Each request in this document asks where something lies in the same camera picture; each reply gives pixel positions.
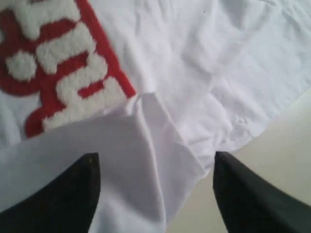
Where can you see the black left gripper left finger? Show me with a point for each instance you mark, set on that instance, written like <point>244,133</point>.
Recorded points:
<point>65,205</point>

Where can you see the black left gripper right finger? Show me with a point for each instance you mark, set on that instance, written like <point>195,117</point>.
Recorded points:
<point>249,204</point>

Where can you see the white t-shirt with red lettering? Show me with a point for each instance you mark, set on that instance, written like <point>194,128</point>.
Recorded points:
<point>154,87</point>

